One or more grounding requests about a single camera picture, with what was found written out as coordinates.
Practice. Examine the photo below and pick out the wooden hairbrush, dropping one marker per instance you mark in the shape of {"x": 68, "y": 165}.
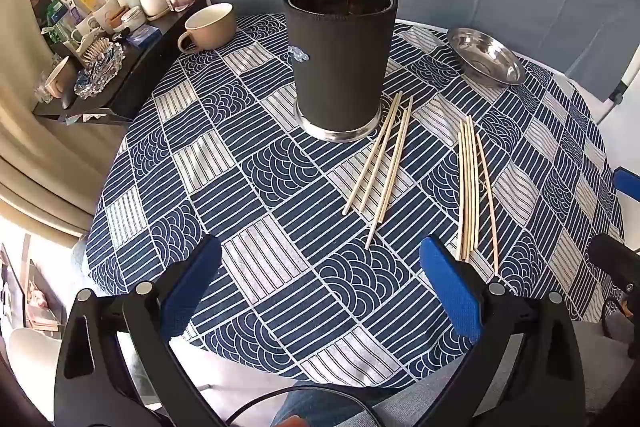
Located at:
{"x": 95, "y": 47}

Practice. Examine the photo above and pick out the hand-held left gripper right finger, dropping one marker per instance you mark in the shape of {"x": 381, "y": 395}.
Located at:
{"x": 450, "y": 292}

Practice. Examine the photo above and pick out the white round jar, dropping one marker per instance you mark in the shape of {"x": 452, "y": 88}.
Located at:
{"x": 132, "y": 17}

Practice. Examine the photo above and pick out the blue white patterned tablecloth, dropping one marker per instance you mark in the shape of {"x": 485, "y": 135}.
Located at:
{"x": 280, "y": 207}

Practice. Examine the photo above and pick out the small yellow box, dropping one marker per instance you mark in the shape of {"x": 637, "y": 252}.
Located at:
{"x": 90, "y": 2}

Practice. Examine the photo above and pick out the small beige cup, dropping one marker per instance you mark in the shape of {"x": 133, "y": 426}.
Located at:
{"x": 60, "y": 77}

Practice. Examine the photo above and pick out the beige curtain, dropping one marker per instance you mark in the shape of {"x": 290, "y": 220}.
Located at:
{"x": 40, "y": 157}

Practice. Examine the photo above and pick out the person's blue jeans leg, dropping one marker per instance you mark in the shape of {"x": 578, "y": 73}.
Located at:
{"x": 285, "y": 407}

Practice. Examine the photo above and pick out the leaning picture frame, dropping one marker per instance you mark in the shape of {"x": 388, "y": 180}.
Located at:
{"x": 37, "y": 302}

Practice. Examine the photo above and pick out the person's left hand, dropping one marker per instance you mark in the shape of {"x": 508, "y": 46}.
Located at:
{"x": 296, "y": 422}

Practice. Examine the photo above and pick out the white chair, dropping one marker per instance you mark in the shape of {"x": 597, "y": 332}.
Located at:
{"x": 32, "y": 362}

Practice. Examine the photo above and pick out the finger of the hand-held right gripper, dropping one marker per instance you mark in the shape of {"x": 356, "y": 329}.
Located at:
{"x": 627, "y": 184}
{"x": 612, "y": 257}

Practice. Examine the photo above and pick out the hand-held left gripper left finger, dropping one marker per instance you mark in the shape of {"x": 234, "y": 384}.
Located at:
{"x": 190, "y": 287}

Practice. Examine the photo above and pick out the large beige mug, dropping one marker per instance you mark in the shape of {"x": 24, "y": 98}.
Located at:
{"x": 210, "y": 32}

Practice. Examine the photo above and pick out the light wooden chopstick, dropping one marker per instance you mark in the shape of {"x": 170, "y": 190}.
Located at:
{"x": 396, "y": 159}
{"x": 469, "y": 187}
{"x": 385, "y": 192}
{"x": 382, "y": 153}
{"x": 474, "y": 182}
{"x": 372, "y": 152}
{"x": 486, "y": 197}
{"x": 459, "y": 197}
{"x": 464, "y": 192}

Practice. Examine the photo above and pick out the green white packet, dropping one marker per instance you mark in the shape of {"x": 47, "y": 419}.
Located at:
{"x": 60, "y": 17}

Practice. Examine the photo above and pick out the black utensil holder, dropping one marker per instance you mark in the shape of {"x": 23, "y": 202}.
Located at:
{"x": 340, "y": 57}

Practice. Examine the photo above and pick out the black side shelf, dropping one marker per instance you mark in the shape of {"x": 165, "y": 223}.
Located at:
{"x": 145, "y": 67}

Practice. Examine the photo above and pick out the small clear glass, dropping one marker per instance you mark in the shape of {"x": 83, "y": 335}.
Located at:
{"x": 43, "y": 89}

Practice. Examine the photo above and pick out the stainless steel bowl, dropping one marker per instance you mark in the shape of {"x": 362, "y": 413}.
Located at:
{"x": 485, "y": 57}

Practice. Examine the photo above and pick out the small blue box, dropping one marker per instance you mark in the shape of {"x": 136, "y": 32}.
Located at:
{"x": 142, "y": 35}

